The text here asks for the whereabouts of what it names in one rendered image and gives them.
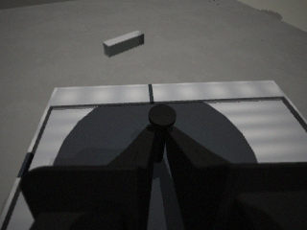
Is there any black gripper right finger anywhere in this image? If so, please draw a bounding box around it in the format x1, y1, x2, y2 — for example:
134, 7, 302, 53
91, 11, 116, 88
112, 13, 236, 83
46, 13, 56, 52
165, 126, 307, 230

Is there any dark grey round disc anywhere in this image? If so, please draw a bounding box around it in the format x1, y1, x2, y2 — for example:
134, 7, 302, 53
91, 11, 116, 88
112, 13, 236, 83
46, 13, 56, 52
53, 102, 258, 230

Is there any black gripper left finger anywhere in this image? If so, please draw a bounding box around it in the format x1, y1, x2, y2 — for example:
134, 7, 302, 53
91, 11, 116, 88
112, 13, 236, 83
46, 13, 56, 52
19, 125, 155, 230

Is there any black headed pin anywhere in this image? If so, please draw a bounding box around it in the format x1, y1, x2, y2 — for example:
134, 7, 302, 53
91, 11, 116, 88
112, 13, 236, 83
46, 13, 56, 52
149, 104, 177, 163

